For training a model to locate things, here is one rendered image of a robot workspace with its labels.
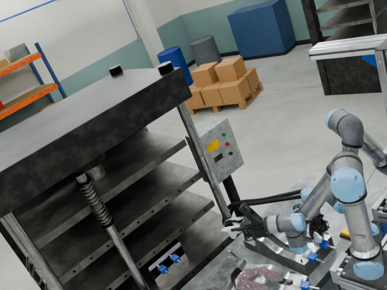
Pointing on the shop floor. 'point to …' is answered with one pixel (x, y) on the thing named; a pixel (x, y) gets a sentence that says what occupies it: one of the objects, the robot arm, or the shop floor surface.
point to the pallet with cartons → (223, 85)
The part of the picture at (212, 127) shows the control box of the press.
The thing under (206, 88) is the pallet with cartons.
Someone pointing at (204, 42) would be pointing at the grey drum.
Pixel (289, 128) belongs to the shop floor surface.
